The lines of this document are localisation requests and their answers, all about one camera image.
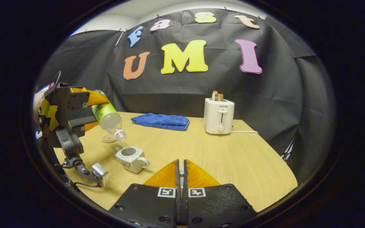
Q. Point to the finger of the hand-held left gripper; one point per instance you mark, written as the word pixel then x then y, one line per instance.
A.
pixel 82 118
pixel 89 98

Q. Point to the bread slice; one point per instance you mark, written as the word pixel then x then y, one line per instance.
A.
pixel 217 96

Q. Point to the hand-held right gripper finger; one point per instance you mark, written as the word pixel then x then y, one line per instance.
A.
pixel 177 209
pixel 185 209

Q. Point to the green label water bottle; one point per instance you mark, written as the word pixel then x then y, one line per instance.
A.
pixel 106 115

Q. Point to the white teacup lid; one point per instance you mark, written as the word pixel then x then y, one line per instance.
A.
pixel 181 172

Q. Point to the blue towel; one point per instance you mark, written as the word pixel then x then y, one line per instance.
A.
pixel 160 121

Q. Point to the round beige coaster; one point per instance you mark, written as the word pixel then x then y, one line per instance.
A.
pixel 109 138

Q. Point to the white toaster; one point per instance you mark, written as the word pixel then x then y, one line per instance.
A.
pixel 219 117

